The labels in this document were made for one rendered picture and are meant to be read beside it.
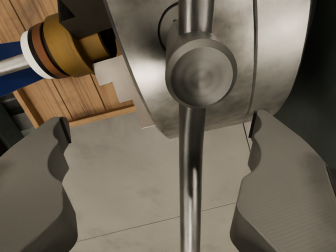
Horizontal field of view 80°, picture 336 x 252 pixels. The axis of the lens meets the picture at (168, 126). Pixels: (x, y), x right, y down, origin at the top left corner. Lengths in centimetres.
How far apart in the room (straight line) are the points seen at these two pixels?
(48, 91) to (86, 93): 10
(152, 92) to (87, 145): 164
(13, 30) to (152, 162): 138
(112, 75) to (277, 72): 20
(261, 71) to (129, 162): 166
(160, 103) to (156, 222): 215
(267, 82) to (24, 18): 53
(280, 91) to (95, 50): 22
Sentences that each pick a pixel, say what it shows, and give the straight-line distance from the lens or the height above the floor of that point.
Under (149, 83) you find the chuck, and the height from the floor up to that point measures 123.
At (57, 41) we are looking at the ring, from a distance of 30.
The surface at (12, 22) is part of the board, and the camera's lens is 61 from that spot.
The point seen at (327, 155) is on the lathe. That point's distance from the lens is 26.
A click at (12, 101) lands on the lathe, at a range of 71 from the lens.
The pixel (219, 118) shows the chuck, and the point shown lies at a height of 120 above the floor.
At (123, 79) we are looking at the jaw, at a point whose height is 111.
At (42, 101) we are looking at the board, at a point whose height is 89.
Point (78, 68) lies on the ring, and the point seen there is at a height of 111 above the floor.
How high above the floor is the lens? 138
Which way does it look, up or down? 63 degrees down
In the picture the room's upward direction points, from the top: 177 degrees counter-clockwise
